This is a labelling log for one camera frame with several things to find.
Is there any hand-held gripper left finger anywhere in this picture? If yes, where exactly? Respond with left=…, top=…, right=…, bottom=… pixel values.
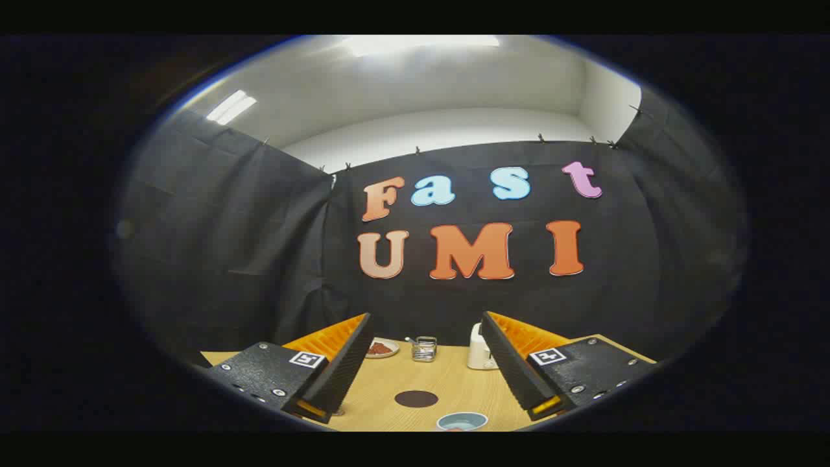
left=204, top=313, right=375, bottom=424

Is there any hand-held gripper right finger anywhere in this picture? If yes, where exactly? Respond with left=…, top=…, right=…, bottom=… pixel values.
left=480, top=311, right=657, bottom=421

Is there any white cup blue inside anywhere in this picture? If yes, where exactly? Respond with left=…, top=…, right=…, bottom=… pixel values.
left=436, top=411, right=489, bottom=433

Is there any dark brown round coaster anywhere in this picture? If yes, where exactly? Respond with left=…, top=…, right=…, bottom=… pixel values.
left=394, top=390, right=440, bottom=409

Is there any cream toaster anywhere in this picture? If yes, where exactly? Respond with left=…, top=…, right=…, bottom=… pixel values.
left=467, top=322, right=499, bottom=371

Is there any wooden table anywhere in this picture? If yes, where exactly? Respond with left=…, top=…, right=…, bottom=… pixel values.
left=200, top=334, right=657, bottom=433

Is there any small glass jar with spoon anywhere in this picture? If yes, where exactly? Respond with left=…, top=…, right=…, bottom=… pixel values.
left=405, top=335, right=438, bottom=363

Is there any black backdrop cloth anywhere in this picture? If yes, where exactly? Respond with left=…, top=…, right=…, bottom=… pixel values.
left=113, top=88, right=746, bottom=370

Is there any striped ceiling light panel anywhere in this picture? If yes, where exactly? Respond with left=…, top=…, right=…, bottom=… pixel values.
left=206, top=90, right=257, bottom=126

